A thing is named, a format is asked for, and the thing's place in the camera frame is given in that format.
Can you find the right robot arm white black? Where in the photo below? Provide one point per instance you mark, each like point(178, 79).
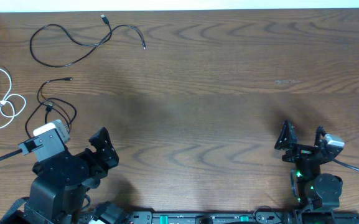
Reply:
point(318, 193)

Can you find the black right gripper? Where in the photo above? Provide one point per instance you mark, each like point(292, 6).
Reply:
point(300, 152)

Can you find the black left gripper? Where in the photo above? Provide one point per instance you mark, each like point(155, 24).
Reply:
point(107, 150)

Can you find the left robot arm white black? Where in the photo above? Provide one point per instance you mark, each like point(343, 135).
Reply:
point(59, 192)

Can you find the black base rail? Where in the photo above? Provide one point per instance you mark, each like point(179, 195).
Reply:
point(262, 214)

